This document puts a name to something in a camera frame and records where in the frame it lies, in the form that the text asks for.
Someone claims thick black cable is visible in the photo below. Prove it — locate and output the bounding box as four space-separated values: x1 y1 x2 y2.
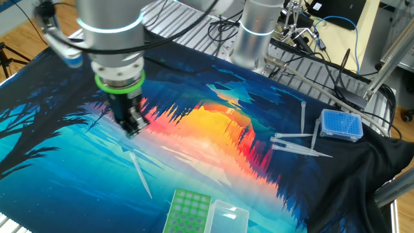
364 82 404 140

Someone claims cream cabinet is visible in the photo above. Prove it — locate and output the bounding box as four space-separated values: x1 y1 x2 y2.
303 0 394 77

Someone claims metal frame rack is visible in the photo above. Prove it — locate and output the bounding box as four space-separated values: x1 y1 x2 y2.
380 0 414 74

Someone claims black tripod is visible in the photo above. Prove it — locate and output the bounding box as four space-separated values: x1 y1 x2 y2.
0 41 32 79

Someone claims blue pipette tip box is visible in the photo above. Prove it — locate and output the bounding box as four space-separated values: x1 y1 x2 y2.
319 108 364 143

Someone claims thin black cable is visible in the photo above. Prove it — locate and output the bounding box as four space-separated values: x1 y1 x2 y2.
9 0 50 46

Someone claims green flange ring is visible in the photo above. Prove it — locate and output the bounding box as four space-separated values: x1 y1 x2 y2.
94 69 146 95

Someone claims aluminium frame post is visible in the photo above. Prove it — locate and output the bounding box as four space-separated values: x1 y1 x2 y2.
375 168 414 208
364 19 414 101

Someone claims metal clamp stand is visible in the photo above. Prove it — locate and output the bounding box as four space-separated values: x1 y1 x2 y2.
279 0 313 45

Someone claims small clear pipette tip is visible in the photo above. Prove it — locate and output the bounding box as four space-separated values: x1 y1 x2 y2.
274 132 314 139
300 100 307 134
310 118 321 150

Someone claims grey hose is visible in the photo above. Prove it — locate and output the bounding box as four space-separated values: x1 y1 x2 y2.
264 54 389 137

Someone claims black table cable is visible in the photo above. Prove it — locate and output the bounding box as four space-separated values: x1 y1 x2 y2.
270 37 379 98

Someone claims clear plastic box lid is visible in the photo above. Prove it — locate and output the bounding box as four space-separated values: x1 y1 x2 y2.
203 199 250 233

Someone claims black caster wheel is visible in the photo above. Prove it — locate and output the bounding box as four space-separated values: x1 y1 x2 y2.
400 108 414 123

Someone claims green pipette tip holder box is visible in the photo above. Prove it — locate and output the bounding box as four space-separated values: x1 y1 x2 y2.
162 188 213 233

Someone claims black computer case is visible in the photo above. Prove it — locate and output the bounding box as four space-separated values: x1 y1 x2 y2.
307 0 368 32

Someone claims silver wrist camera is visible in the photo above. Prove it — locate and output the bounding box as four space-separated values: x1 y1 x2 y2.
34 0 84 69

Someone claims black adapter block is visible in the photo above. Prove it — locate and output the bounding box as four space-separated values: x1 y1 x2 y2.
338 86 369 109

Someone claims blue cable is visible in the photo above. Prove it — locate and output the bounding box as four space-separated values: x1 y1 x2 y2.
312 15 362 74

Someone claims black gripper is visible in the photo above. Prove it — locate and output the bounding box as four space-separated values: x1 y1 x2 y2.
108 89 151 140

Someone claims forest sunset printed cloth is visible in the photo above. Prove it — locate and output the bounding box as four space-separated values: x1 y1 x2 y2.
0 28 414 233

